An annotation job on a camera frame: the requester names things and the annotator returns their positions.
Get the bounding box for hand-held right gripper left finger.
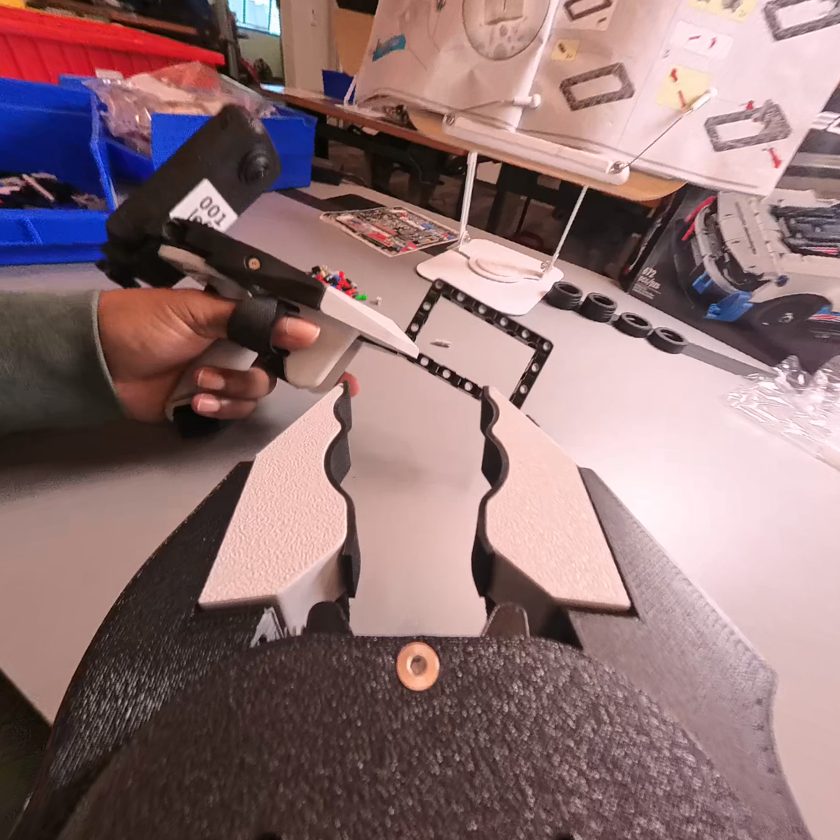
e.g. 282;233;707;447
198;382;361;634

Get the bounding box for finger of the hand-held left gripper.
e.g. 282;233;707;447
319;287;421;360

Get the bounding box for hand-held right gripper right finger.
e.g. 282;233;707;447
472;386;633;630

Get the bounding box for pile of lego pieces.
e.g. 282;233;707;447
307;264;385;305

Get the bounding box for blue bin with tag label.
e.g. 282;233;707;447
0;77;120;266

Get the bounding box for black lego frame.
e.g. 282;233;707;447
403;279;554;409

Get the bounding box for lego instruction booklet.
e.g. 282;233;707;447
354;0;840;198

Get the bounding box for large clear bag lego parts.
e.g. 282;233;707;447
85;61;277;156

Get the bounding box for lego set box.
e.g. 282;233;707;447
620;112;840;375

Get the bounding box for person's left hand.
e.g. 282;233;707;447
98;287;361;422

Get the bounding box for blue plastic bin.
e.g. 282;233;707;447
59;74;318;193

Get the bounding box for holographic sticker sheet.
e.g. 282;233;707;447
320;206;460;257

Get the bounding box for white book stand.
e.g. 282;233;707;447
407;98;686;316

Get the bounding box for red plastic bin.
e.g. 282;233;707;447
0;7;225;86

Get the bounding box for empty clear plastic bag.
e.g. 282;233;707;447
727;356;840;471

